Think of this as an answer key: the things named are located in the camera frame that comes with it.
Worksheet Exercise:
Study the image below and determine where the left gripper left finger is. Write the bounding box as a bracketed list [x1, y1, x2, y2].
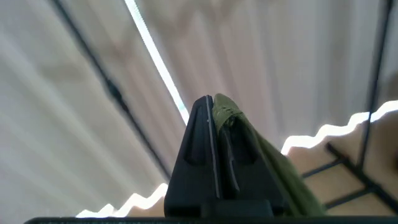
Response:
[164, 95, 222, 218]

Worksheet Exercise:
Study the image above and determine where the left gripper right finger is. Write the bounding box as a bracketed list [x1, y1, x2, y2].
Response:
[217, 115, 286, 217]

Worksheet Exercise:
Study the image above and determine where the green printed shirt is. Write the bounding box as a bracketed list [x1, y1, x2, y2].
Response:
[212, 93, 327, 217]

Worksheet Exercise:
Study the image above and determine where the black clothes rack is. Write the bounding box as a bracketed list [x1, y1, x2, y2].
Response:
[51, 0, 398, 215]

